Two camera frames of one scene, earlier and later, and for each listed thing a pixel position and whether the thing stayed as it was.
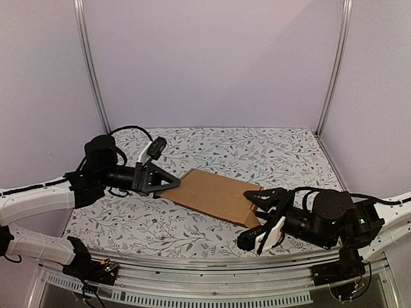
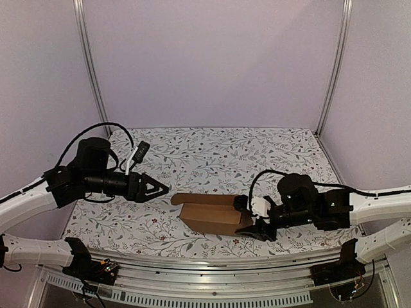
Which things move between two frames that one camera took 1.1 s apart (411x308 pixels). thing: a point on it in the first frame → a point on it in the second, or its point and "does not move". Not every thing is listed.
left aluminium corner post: (88, 56) does not move
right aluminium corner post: (347, 16) does not move
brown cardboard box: (215, 196) → (212, 212)
